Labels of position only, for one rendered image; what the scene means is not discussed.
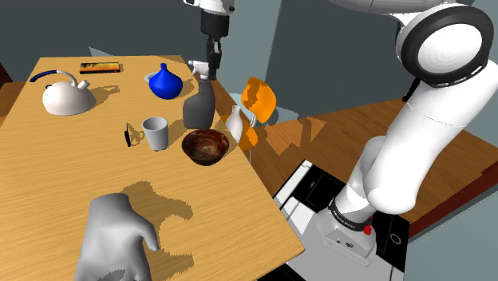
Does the grey cup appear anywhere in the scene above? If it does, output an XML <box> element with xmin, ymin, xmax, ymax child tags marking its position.
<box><xmin>140</xmin><ymin>116</ymin><xmax>170</xmax><ymax>152</ymax></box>

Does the white kettle blue handle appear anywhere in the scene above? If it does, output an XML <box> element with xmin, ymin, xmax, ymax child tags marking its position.
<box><xmin>29</xmin><ymin>69</ymin><xmax>97</xmax><ymax>117</ymax></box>

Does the dark brown bowl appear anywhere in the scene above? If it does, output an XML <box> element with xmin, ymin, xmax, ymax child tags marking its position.
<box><xmin>180</xmin><ymin>129</ymin><xmax>231</xmax><ymax>167</ymax></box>

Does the orange chair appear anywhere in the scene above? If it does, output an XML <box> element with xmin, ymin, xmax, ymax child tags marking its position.
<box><xmin>236</xmin><ymin>76</ymin><xmax>278</xmax><ymax>164</ymax></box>

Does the small white vase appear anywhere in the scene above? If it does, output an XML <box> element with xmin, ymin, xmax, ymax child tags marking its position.
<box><xmin>225</xmin><ymin>105</ymin><xmax>244</xmax><ymax>144</ymax></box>

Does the orange and black book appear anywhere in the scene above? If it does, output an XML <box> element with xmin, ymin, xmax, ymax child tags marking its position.
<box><xmin>79</xmin><ymin>61</ymin><xmax>124</xmax><ymax>75</ymax></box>

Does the blue vase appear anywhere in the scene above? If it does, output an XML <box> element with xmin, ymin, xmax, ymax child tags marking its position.
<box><xmin>148</xmin><ymin>62</ymin><xmax>184</xmax><ymax>101</ymax></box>

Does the grey hand figure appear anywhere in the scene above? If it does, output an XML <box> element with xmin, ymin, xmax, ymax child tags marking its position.
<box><xmin>73</xmin><ymin>192</ymin><xmax>161</xmax><ymax>281</ymax></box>

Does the black and white robot stand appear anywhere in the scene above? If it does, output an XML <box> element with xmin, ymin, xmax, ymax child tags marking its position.
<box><xmin>256</xmin><ymin>159</ymin><xmax>412</xmax><ymax>281</ymax></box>

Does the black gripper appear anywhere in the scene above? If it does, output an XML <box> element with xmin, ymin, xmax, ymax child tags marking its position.
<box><xmin>200</xmin><ymin>10</ymin><xmax>231</xmax><ymax>81</ymax></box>

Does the grey spray bottle white head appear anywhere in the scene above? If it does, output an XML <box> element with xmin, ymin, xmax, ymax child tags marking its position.
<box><xmin>182</xmin><ymin>59</ymin><xmax>217</xmax><ymax>132</ymax></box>

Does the wooden table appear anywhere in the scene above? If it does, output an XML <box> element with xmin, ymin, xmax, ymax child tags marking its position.
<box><xmin>0</xmin><ymin>54</ymin><xmax>306</xmax><ymax>281</ymax></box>

